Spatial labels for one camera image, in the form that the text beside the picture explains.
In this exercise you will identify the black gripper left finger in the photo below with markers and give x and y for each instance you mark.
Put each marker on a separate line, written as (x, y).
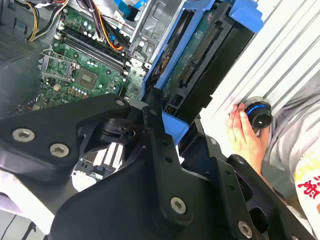
(50, 130)

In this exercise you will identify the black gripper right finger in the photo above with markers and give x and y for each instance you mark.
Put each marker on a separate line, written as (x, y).
(225, 180)

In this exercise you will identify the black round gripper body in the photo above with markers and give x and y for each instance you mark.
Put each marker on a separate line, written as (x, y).
(120, 212)

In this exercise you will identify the hard disk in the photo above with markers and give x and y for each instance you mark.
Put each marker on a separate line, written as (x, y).
(200, 62)

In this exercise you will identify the person's bare hand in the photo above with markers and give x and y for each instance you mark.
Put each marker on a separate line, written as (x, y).
(243, 140)

